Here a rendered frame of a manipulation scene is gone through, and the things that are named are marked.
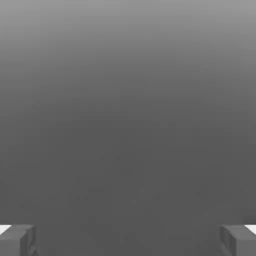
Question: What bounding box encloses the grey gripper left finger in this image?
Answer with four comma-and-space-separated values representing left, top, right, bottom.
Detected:
0, 224, 39, 256

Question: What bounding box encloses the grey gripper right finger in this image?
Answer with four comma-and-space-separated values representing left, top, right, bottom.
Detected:
218, 224, 256, 256

